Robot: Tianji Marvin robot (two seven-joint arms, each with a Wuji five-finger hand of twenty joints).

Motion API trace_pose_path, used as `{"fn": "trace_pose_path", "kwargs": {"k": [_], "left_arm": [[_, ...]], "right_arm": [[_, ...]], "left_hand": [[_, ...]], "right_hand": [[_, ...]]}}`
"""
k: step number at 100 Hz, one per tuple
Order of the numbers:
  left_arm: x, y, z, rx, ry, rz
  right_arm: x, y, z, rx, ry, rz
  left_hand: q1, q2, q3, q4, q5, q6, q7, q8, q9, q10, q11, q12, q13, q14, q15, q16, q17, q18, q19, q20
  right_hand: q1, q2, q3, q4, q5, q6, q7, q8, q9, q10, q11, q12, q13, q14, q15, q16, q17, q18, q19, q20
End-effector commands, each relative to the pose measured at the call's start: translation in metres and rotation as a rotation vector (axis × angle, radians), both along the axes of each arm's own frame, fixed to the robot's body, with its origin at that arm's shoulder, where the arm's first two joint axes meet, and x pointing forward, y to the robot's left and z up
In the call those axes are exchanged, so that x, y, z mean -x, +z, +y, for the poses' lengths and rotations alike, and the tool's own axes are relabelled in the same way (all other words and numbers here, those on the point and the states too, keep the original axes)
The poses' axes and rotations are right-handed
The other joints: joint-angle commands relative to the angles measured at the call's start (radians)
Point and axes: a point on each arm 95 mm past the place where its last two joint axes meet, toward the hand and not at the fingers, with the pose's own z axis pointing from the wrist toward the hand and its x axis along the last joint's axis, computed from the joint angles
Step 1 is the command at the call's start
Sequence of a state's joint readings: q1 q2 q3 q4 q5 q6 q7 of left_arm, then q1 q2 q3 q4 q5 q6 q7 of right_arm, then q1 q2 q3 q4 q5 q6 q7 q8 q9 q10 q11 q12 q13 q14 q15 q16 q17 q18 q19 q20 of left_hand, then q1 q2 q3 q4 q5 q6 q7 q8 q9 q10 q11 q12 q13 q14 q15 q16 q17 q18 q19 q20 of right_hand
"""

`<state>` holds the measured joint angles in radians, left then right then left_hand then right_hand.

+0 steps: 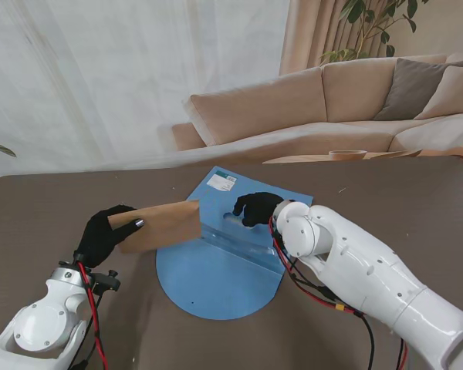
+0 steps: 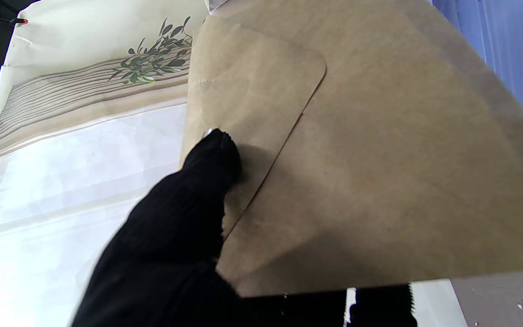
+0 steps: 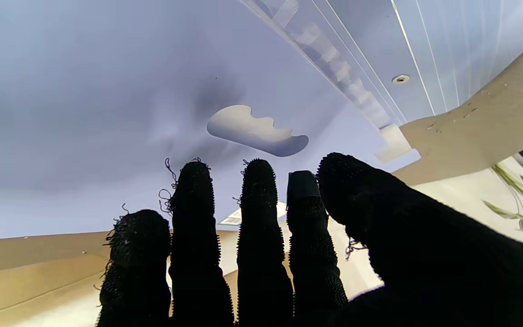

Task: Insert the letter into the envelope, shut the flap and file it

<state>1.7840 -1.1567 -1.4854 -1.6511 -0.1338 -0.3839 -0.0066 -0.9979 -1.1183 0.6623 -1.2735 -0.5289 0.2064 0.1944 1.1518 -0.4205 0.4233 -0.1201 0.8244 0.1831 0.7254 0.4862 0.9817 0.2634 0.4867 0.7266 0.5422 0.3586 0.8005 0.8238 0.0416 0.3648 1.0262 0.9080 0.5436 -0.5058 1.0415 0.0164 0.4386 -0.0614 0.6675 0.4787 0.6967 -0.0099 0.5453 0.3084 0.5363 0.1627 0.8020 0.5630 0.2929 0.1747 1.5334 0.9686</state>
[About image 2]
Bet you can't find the green leafy tall plant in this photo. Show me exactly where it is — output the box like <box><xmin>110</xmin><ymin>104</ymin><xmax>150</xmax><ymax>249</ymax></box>
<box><xmin>109</xmin><ymin>17</ymin><xmax>194</xmax><ymax>84</ymax></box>

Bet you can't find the beige pleated curtain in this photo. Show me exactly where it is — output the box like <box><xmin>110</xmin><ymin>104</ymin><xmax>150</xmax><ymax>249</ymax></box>
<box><xmin>0</xmin><ymin>57</ymin><xmax>192</xmax><ymax>164</ymax></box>

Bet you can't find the brown paper envelope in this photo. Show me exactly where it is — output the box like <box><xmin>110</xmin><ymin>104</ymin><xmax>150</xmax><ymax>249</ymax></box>
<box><xmin>180</xmin><ymin>0</ymin><xmax>523</xmax><ymax>298</ymax></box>

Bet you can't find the white sheer curtain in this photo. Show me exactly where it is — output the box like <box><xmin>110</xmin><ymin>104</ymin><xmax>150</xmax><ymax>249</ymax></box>
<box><xmin>0</xmin><ymin>98</ymin><xmax>187</xmax><ymax>327</ymax></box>

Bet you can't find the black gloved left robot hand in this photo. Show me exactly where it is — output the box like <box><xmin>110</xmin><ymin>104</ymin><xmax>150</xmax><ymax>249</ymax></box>
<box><xmin>71</xmin><ymin>128</ymin><xmax>419</xmax><ymax>327</ymax></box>

